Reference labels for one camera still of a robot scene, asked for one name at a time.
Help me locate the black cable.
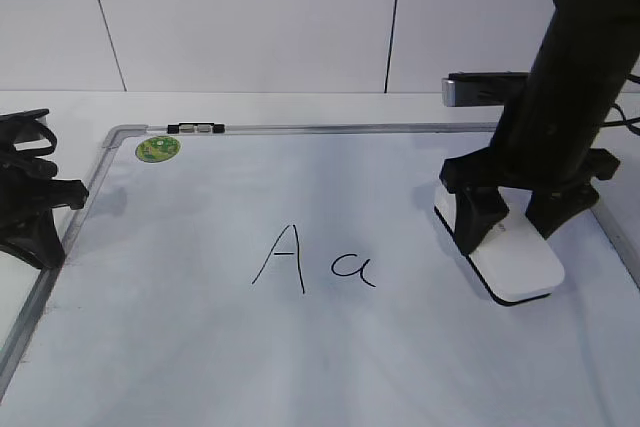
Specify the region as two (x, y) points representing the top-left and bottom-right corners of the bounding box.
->
(602, 74), (640, 136)

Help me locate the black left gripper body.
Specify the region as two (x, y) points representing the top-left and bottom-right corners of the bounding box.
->
(1, 108), (89, 228)

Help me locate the white eraser with black felt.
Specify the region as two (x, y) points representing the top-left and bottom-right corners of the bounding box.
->
(434, 185), (565, 306)

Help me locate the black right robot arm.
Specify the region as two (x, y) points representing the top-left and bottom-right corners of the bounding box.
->
(440, 0), (639, 254)

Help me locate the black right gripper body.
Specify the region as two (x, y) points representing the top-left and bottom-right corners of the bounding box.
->
(439, 141), (620, 193)

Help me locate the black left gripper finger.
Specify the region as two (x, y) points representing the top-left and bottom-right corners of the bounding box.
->
(1, 210), (66, 270)

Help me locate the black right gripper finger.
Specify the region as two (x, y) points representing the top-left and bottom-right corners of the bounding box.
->
(458, 187), (509, 255)
(525, 185), (599, 239)

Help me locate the white board with grey frame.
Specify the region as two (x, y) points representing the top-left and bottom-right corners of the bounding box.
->
(1, 132), (639, 426)

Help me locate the round green sticker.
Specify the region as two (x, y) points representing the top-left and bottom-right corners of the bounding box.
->
(135, 136), (181, 163)

